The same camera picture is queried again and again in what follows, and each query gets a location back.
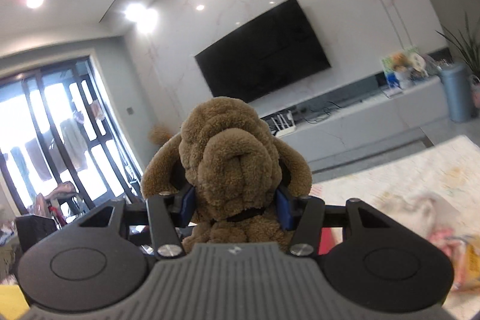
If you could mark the green potted plant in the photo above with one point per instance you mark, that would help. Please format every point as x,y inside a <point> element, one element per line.
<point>466,42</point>

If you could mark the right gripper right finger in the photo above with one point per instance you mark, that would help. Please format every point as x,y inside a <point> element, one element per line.
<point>303,216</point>

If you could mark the pink white crochet pouch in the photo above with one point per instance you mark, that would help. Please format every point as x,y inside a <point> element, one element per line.
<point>446,241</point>

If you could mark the brown plush dog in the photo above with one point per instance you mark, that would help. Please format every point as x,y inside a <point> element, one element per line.
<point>228,154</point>

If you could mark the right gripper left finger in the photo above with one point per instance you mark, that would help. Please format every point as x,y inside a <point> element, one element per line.
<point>166,214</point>

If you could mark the black wall television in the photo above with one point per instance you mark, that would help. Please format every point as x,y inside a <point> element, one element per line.
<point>273,50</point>

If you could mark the marble tv console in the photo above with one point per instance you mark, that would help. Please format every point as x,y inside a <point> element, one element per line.
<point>370,127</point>

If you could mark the white wifi router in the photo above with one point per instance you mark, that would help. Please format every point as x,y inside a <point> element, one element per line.
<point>281,123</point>

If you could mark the yellow wet wipes pack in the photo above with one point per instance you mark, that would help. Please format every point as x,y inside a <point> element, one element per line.
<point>465,259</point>

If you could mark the blue metal trash bin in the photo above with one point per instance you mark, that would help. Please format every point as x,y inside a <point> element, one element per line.
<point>455,82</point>

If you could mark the white lace tablecloth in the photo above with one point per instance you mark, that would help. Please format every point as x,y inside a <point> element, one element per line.
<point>433,192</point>

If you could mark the small teddy bear figure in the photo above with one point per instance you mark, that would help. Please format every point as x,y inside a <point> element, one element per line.
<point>399,62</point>

